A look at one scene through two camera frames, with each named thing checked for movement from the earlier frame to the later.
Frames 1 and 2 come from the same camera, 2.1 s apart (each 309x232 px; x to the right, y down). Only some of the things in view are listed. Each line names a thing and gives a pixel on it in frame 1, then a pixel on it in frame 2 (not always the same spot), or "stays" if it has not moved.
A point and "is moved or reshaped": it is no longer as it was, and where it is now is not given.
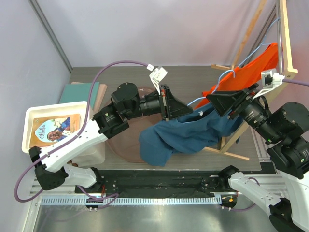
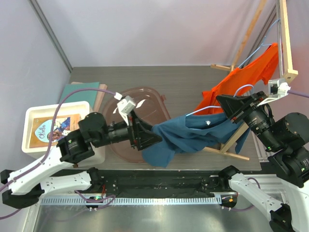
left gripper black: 171,107 → 141,134
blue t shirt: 160,143 is moved or reshaped
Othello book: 49,130 stays
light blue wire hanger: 217,85 is moved or reshaped
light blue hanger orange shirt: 262,43 stays
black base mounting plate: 165,181 stays
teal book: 80,92 stays
